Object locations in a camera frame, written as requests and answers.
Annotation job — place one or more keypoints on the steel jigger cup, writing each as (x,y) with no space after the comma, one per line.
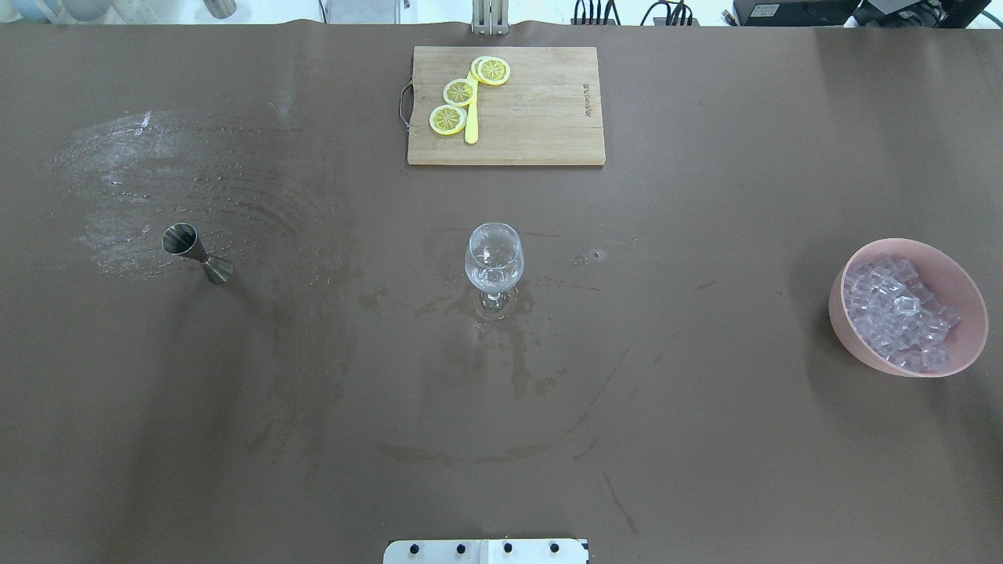
(182,240)

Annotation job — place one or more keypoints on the clear wine glass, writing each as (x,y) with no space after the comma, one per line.
(494,263)

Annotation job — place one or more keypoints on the ice cubes pile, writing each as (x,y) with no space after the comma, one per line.
(897,315)

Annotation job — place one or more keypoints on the bamboo cutting board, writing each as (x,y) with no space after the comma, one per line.
(549,112)

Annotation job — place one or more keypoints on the middle lemon slice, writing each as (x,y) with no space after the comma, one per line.
(460,92)

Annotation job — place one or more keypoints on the far lemon slice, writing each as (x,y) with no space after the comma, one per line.
(491,70)

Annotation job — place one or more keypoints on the pink bowl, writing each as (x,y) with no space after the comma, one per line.
(948,282)

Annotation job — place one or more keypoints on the lemon slice near handle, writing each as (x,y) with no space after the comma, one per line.
(446,120)

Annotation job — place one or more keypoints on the aluminium frame post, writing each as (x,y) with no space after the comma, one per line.
(490,17)

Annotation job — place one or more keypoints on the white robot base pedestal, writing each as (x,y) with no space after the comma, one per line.
(504,550)

